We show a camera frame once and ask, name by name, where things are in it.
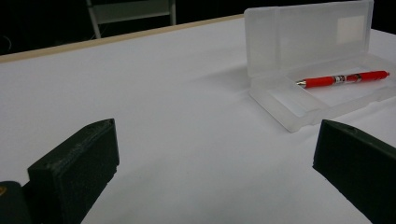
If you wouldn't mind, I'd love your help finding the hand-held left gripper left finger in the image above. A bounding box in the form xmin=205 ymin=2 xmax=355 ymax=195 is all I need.
xmin=27 ymin=118 xmax=120 ymax=224

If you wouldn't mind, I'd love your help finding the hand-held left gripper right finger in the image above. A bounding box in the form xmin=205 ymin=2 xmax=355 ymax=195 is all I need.
xmin=312 ymin=119 xmax=396 ymax=224

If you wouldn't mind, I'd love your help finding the red pen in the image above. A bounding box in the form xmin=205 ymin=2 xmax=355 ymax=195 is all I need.
xmin=295 ymin=70 xmax=391 ymax=90

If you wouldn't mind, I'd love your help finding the clear plastic pencil case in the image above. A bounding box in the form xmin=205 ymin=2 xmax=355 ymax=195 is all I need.
xmin=243 ymin=0 xmax=396 ymax=134

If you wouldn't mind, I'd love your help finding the white metal stand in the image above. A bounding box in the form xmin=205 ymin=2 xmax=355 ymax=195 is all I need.
xmin=85 ymin=0 xmax=177 ymax=40

